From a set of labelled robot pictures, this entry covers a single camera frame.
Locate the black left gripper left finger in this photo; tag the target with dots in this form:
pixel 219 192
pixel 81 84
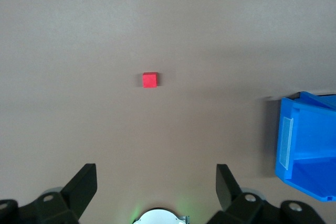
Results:
pixel 73 190

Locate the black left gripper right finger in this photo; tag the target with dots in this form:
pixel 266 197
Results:
pixel 231 195

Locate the small red cube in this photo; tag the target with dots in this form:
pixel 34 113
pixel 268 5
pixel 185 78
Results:
pixel 149 80

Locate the blue plastic storage bin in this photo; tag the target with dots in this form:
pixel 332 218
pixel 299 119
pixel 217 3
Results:
pixel 312 140

